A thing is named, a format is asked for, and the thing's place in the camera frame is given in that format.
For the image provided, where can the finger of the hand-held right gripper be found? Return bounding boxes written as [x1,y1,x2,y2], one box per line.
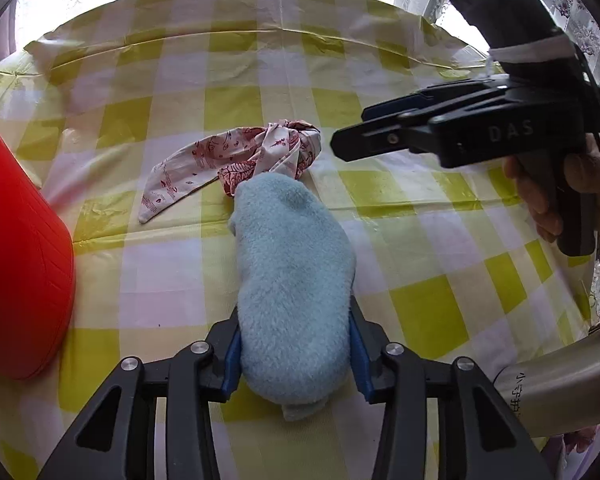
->
[361,79,511,122]
[330,102,481,162]

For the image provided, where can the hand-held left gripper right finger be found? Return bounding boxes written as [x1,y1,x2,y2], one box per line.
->
[347,305,556,480]

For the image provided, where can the red leaf print hair band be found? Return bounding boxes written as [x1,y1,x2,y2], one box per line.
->
[138,118,322,225]

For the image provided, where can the red thermos bottle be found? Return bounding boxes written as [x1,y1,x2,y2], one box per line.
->
[0,105,77,381]

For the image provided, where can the yellow checked plastic tablecloth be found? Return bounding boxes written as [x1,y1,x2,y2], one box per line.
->
[0,0,598,480]

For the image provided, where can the light blue fluffy sock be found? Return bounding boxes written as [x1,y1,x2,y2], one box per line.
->
[227,172,358,422]

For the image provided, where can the person's right hand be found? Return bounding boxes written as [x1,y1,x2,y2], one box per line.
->
[502,152,600,246]

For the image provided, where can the floral embroidered sheer curtain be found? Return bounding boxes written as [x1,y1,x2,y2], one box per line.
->
[392,0,600,86]

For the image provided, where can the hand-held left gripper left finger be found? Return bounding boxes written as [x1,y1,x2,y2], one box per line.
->
[37,307,243,480]

